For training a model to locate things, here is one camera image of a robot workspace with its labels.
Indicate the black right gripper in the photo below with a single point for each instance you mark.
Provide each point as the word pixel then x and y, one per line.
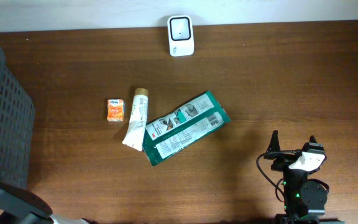
pixel 273 150

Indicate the green white sponge package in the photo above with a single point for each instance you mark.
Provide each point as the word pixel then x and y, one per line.
pixel 190 122

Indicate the white tube brown cap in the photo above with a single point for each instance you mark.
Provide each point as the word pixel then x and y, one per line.
pixel 138 119

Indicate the orange tissue pack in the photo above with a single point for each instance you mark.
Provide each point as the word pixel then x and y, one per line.
pixel 116 110

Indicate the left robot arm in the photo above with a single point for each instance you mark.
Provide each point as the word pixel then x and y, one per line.
pixel 21 206

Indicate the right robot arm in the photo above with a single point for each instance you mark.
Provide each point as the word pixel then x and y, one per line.
pixel 303 198

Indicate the white barcode scanner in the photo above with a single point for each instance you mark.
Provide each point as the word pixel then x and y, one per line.
pixel 180 36

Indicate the grey plastic basket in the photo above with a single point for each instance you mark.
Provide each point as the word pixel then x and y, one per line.
pixel 17 113

